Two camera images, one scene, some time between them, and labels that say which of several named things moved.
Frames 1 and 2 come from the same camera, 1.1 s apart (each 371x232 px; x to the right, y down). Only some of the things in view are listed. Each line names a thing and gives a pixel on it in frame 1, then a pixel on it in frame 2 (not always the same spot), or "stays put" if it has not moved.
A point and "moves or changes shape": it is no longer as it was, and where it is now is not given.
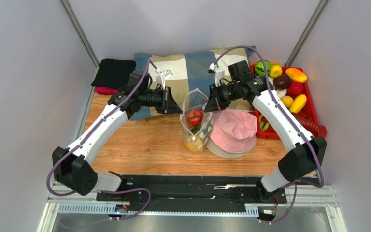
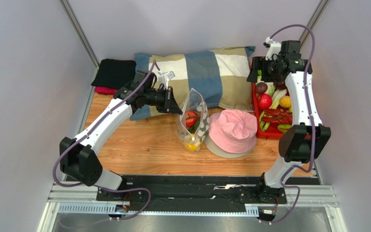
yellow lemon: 194,143 stays put
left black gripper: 168,105 stays put
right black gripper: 217,97 → 261,74
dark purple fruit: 282,82 stays put
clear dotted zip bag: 196,120 moves or changes shape
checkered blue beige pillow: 191,69 stays put
